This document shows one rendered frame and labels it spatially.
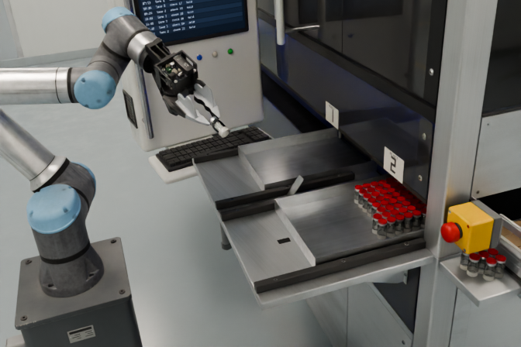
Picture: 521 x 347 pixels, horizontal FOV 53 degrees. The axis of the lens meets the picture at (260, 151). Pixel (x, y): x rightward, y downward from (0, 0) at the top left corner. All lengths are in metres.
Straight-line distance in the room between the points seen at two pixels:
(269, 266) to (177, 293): 1.35
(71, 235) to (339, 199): 0.67
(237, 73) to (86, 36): 4.63
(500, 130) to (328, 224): 0.45
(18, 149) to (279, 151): 0.75
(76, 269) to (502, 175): 0.97
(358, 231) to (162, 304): 1.36
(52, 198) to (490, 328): 1.11
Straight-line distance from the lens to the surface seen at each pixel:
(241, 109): 2.00
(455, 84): 1.03
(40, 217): 1.26
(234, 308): 2.37
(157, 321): 2.38
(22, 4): 6.43
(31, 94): 1.15
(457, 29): 1.01
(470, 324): 1.43
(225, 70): 1.92
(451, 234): 1.09
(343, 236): 1.25
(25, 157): 1.37
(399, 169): 1.25
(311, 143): 1.69
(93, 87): 1.10
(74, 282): 1.33
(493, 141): 1.14
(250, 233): 1.28
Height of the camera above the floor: 1.62
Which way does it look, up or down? 27 degrees down
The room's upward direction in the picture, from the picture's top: 4 degrees counter-clockwise
